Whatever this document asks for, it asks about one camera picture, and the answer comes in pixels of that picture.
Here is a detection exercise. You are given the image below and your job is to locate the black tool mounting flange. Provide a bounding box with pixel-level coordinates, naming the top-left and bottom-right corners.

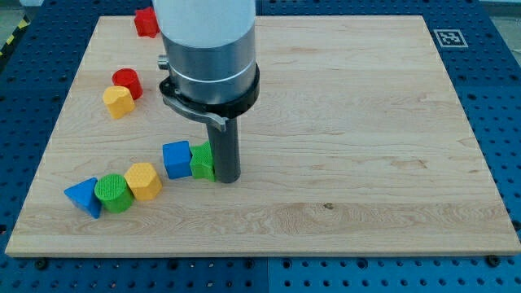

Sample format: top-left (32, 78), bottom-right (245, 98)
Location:
top-left (159, 64), bottom-right (260, 132)

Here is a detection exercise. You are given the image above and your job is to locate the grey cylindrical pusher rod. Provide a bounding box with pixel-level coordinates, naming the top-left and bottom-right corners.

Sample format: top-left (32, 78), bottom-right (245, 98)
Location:
top-left (207, 119), bottom-right (241, 183)

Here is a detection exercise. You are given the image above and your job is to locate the green star block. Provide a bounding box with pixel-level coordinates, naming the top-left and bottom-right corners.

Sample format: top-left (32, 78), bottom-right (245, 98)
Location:
top-left (190, 141), bottom-right (216, 182)

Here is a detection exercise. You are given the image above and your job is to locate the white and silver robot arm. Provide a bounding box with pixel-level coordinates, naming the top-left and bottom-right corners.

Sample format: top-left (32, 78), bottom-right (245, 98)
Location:
top-left (152, 0), bottom-right (261, 183)

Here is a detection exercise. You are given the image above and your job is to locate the red star block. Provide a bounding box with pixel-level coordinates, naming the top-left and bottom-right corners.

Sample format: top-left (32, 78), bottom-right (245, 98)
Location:
top-left (134, 7), bottom-right (160, 38)

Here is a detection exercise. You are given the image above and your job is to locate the light wooden board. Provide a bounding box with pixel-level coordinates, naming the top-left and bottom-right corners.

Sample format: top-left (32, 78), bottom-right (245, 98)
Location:
top-left (6, 16), bottom-right (520, 258)

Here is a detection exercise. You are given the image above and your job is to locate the blue cube block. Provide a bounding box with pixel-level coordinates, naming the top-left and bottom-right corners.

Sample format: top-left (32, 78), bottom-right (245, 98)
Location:
top-left (162, 141), bottom-right (192, 179)

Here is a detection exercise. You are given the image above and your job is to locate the yellow hexagon block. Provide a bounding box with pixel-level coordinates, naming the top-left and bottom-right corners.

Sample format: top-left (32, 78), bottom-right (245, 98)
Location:
top-left (124, 163), bottom-right (162, 201)

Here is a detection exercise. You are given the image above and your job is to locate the red cylinder block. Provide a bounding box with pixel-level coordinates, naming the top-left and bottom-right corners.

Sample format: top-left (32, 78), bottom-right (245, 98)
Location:
top-left (112, 68), bottom-right (142, 100)

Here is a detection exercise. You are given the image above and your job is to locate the yellow heart block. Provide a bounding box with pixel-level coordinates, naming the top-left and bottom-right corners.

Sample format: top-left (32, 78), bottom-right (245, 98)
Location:
top-left (103, 85), bottom-right (135, 119)

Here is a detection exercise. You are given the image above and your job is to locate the green cylinder block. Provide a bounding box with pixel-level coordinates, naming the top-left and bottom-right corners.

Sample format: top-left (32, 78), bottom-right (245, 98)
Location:
top-left (94, 173), bottom-right (134, 213)

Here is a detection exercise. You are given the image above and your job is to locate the blue triangle block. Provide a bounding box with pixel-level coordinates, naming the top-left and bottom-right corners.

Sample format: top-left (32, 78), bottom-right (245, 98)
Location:
top-left (63, 177), bottom-right (102, 219)

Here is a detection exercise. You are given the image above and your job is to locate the black bolt front left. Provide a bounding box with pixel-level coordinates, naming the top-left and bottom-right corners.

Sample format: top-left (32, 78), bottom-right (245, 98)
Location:
top-left (34, 258), bottom-right (49, 270)

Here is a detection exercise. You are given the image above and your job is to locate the black bolt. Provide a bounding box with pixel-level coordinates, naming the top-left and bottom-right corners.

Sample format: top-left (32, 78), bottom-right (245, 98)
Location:
top-left (485, 255), bottom-right (501, 268)
top-left (34, 258), bottom-right (49, 270)

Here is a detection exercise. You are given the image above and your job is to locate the white fiducial marker tag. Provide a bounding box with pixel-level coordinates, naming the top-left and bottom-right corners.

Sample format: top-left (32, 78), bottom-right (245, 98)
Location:
top-left (434, 29), bottom-right (468, 48)

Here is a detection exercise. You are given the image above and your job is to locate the black bolt front right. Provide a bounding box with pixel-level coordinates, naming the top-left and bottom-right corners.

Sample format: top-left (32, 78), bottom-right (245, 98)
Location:
top-left (485, 255), bottom-right (501, 268)

